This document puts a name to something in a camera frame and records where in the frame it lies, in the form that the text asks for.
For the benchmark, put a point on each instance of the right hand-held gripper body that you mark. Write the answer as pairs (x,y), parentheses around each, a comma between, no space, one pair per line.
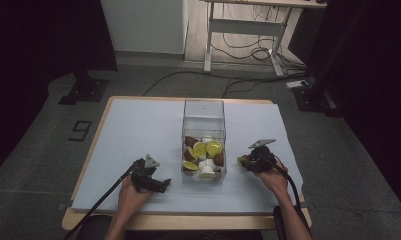
(263,160)

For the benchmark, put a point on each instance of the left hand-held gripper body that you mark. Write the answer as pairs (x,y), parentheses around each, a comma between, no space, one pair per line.
(143,175)

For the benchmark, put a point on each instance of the brown green-lidded coffee capsule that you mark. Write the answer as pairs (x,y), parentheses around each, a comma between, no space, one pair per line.
(241,161)

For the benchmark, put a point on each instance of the clear acrylic drawer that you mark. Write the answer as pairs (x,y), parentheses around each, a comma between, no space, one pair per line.
(204,181)

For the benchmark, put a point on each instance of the pile of coffee capsules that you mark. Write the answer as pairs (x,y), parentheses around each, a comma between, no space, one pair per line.
(204,156)

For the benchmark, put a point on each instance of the person's right hand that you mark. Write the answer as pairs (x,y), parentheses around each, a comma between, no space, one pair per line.
(276,181)

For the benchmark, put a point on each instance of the person's left hand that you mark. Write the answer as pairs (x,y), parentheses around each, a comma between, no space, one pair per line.
(129,200)

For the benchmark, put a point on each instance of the light blue table sheet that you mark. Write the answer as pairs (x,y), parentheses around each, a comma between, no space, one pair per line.
(138,133)

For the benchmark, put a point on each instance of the wooden table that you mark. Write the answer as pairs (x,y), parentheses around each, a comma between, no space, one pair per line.
(188,222)

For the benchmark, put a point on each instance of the black stand base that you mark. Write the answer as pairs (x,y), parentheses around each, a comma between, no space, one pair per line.
(316,100)
(86,90)

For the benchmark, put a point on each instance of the white power strip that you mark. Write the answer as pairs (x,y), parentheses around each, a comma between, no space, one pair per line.
(297,84)

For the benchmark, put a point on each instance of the dark curtain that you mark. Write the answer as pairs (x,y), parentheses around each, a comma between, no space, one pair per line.
(378,83)
(31,50)

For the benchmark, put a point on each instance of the white cabinet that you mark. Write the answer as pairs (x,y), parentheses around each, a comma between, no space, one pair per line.
(143,26)

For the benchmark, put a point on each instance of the white desk frame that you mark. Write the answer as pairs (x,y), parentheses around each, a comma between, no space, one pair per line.
(244,27)

